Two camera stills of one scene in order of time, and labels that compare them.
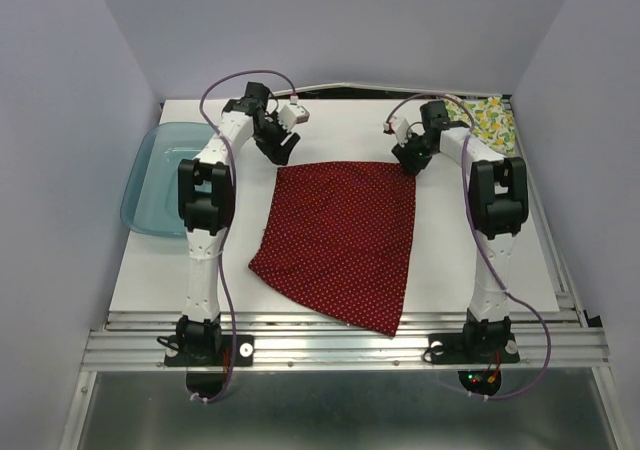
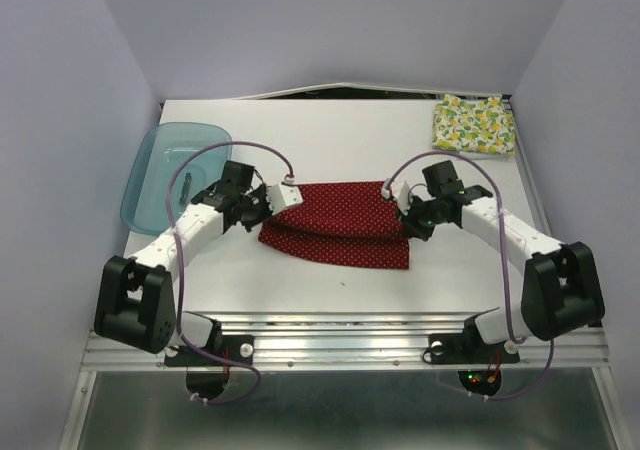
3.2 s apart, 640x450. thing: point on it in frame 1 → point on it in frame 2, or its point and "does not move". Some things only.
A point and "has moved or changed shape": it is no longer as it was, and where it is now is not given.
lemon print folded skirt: [493, 120] does not move
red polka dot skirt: [342, 234] has moved or changed shape
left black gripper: [275, 152] → [266, 213]
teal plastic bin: [150, 203] does not move
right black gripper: [402, 154] → [409, 225]
